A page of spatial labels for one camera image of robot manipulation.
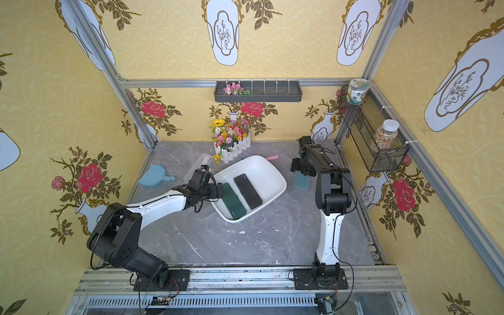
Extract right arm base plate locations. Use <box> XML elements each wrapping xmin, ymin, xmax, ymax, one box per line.
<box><xmin>293</xmin><ymin>269</ymin><xmax>349</xmax><ymax>291</ymax></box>

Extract clear plastic pencil case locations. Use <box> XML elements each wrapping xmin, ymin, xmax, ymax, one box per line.
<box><xmin>183</xmin><ymin>154</ymin><xmax>213</xmax><ymax>184</ymax></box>

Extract left circuit board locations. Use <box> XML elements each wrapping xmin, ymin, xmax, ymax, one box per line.
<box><xmin>150</xmin><ymin>295</ymin><xmax>172</xmax><ymax>307</ymax></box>

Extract white storage box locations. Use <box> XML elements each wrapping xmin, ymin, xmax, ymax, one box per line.
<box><xmin>212</xmin><ymin>155</ymin><xmax>287</xmax><ymax>223</ymax></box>

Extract black wire basket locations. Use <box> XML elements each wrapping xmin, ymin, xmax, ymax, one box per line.
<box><xmin>344</xmin><ymin>91</ymin><xmax>409</xmax><ymax>173</ymax></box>

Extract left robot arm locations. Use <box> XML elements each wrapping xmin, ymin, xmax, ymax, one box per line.
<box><xmin>87</xmin><ymin>167</ymin><xmax>223</xmax><ymax>287</ymax></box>

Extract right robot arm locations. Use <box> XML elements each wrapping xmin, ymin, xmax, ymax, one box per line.
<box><xmin>291</xmin><ymin>136</ymin><xmax>353</xmax><ymax>280</ymax></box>

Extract right circuit board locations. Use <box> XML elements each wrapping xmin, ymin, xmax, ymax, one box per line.
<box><xmin>316</xmin><ymin>299</ymin><xmax>334</xmax><ymax>315</ymax></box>

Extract black pencil case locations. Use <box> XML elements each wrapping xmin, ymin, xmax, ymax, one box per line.
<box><xmin>234</xmin><ymin>174</ymin><xmax>263</xmax><ymax>210</ymax></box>

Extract flower pot with white fence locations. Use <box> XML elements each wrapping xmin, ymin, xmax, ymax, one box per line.
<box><xmin>210</xmin><ymin>119</ymin><xmax>251</xmax><ymax>164</ymax></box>

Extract teal translucent pencil case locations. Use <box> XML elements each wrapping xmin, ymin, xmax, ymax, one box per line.
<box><xmin>294</xmin><ymin>171</ymin><xmax>311</xmax><ymax>191</ymax></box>

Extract clear jar white lid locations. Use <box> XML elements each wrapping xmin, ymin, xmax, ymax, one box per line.
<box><xmin>370</xmin><ymin>119</ymin><xmax>400</xmax><ymax>152</ymax></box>

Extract pink flowers on shelf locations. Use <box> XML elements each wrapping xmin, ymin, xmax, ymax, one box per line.
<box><xmin>223</xmin><ymin>82</ymin><xmax>251</xmax><ymax>95</ymax></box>

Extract jar with patterned label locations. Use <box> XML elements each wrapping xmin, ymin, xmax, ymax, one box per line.
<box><xmin>346</xmin><ymin>78</ymin><xmax>371</xmax><ymax>105</ymax></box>

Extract grey wall shelf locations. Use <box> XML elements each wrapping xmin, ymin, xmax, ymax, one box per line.
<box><xmin>214</xmin><ymin>80</ymin><xmax>303</xmax><ymax>103</ymax></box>

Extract pink object behind box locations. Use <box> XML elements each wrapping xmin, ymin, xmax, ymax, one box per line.
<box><xmin>266</xmin><ymin>155</ymin><xmax>280</xmax><ymax>161</ymax></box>

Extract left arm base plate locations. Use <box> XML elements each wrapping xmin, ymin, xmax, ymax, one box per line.
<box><xmin>133</xmin><ymin>269</ymin><xmax>190</xmax><ymax>293</ymax></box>

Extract circuit board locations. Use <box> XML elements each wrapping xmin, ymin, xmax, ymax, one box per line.
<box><xmin>316</xmin><ymin>299</ymin><xmax>334</xmax><ymax>315</ymax></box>
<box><xmin>150</xmin><ymin>295</ymin><xmax>172</xmax><ymax>307</ymax></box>

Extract dark green pencil case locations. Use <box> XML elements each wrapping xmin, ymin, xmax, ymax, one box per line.
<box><xmin>222</xmin><ymin>182</ymin><xmax>247</xmax><ymax>220</ymax></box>

